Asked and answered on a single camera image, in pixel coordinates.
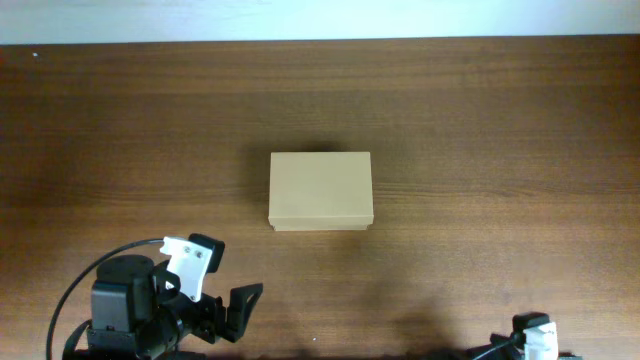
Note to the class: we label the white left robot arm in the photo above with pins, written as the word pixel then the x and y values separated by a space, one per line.
pixel 133 318

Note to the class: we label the brown cardboard box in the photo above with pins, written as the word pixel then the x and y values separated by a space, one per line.
pixel 320 191

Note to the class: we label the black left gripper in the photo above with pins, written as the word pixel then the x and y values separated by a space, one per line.
pixel 220 314

